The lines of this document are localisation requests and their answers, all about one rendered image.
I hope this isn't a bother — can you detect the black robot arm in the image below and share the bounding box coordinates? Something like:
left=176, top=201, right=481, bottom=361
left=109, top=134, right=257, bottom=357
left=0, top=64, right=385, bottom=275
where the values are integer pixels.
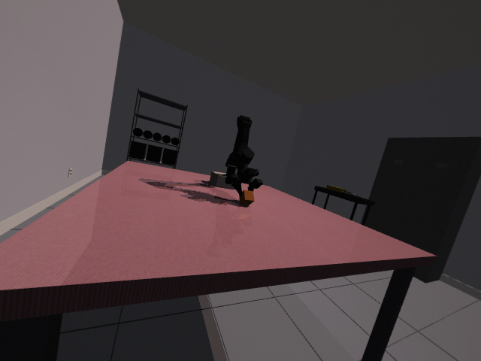
left=225, top=115, right=259, bottom=180

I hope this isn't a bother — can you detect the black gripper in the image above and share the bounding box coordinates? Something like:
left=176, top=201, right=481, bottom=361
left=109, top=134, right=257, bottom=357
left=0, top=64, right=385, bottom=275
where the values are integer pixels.
left=225, top=166, right=263, bottom=196

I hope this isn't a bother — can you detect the orange block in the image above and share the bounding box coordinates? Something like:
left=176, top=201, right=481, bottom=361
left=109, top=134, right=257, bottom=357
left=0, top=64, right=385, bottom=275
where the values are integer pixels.
left=239, top=190, right=255, bottom=205

